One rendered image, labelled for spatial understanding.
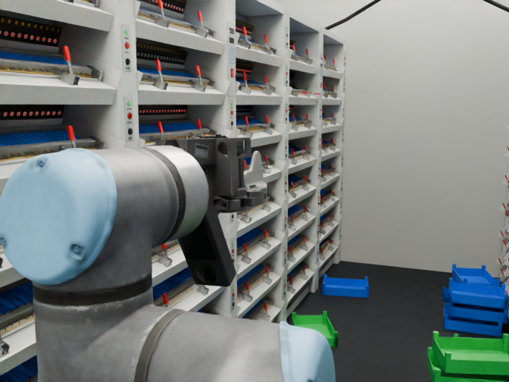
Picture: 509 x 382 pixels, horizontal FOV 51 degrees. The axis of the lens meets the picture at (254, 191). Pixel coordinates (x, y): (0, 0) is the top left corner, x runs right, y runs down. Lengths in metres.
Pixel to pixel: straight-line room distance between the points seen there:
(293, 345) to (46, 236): 0.18
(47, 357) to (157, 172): 0.16
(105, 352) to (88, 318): 0.03
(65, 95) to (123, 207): 0.97
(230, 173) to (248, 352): 0.25
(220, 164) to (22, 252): 0.24
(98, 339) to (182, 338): 0.07
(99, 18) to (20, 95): 0.34
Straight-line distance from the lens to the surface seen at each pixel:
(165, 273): 1.77
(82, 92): 1.39
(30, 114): 1.48
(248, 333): 0.36
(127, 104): 1.52
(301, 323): 3.14
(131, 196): 0.40
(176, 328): 0.38
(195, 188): 0.47
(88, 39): 1.56
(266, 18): 2.81
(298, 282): 3.35
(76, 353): 0.41
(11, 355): 1.30
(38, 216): 0.39
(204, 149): 0.54
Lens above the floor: 1.24
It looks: 9 degrees down
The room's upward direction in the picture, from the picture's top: straight up
